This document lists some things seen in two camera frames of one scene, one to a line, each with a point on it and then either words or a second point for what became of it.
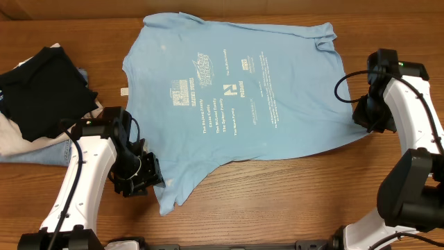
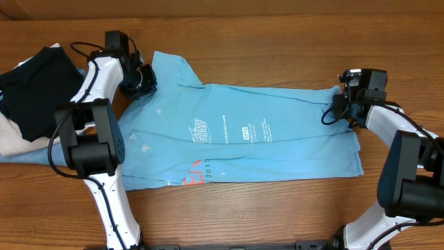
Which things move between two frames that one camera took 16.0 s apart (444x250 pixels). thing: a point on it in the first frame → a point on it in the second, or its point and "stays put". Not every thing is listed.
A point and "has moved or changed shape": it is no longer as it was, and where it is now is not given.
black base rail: [338, 243] stays put
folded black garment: [44, 91] stays put
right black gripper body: [373, 112] → [340, 107]
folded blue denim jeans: [60, 155] stays put
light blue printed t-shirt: [204, 91] has moved or changed shape
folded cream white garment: [12, 142] stays put
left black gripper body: [131, 173] → [139, 82]
